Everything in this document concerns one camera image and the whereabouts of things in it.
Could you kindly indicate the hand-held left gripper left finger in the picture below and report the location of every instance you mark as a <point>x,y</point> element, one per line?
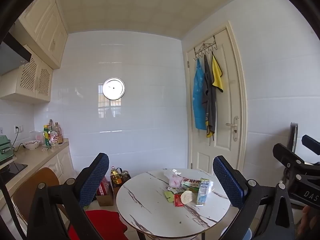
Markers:
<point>93,177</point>

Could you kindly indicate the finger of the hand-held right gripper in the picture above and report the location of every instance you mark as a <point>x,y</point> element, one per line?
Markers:
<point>311,143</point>
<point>282,152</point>

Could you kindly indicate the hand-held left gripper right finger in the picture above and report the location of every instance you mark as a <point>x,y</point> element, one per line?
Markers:
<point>228,180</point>

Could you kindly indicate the yellow cooking oil bottle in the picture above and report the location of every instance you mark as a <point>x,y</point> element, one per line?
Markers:
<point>115,176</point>

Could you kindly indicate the cardboard box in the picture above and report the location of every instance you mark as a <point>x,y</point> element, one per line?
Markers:
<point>105,200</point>

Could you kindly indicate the white and blue drink carton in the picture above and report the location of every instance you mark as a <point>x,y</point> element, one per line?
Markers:
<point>203,192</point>

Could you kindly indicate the dark bottle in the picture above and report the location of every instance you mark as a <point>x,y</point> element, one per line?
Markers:
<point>125,177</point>

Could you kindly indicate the cream lower cabinets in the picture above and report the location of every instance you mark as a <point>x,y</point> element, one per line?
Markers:
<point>63,162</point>

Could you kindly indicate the cream cabinets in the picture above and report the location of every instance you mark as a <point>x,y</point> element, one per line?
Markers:
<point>63,162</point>
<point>47,27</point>

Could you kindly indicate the red and white wrapper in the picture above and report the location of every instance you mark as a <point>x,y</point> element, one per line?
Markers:
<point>190,180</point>

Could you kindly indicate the green snack wrapper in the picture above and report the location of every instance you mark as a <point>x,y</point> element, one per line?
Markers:
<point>187,186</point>

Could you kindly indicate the white round bun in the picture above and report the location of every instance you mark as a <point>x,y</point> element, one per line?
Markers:
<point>187,197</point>

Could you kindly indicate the red cushion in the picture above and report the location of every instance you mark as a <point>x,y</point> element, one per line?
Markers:
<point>105,222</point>

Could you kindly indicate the pink plastic bag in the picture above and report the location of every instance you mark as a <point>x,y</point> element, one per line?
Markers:
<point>175,180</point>

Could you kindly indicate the small red sachet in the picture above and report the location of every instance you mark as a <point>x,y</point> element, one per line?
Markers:
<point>178,200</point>

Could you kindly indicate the brown sauce bottle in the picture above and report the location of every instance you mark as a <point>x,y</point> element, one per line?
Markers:
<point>58,135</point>

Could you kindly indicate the patterned jar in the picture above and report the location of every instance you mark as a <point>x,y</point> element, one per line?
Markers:
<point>53,138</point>

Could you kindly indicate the light blue plastic object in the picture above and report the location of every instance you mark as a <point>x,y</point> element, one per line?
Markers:
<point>249,235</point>

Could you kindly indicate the beige kitchen countertop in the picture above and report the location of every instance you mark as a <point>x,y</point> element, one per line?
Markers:
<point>37,158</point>

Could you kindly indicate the round white marble table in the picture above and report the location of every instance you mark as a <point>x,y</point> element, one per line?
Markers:
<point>150,200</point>

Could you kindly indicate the green and yellow wrapper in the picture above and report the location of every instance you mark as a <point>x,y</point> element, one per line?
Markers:
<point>169,197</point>

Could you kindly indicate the green and yellow bottle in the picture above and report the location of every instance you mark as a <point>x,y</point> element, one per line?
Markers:
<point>46,136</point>

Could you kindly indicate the clear glass bottle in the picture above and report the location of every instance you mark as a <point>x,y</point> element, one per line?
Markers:
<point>50,125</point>

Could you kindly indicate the brown wooden chair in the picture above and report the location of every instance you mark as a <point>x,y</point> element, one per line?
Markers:
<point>27,192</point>

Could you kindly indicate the clear plastic container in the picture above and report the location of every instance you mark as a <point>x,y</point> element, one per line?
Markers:
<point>37,137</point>

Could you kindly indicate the white bowl with food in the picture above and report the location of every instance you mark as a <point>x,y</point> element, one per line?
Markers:
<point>31,145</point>

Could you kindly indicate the grey apron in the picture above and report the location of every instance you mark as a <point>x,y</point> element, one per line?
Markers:
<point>210,105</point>

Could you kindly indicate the cream panel door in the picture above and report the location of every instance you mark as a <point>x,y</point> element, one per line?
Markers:
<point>225,100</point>

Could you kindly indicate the black induction cooktop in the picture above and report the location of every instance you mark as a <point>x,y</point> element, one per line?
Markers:
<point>12,168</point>

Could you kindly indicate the blue apron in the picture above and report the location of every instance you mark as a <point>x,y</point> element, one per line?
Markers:
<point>198,100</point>

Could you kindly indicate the green kitchen appliance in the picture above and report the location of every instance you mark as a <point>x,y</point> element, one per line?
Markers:
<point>6,150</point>

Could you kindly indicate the yellow cloth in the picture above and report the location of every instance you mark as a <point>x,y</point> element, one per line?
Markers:
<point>217,75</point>

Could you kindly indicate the cream lattice door cabinet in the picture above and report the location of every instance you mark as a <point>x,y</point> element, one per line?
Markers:
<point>30,77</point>

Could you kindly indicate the metal over-door hook rack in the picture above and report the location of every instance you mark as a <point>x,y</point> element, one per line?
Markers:
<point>205,46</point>

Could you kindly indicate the black range hood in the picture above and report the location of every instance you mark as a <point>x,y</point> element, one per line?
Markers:
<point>12,55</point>

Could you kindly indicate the cream upper cabinets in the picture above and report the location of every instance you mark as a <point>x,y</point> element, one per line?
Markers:
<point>47,27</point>

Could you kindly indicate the white wall outlet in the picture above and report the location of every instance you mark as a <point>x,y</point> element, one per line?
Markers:
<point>18,128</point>

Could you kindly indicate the round wall clock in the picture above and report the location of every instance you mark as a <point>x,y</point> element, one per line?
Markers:
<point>113,88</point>

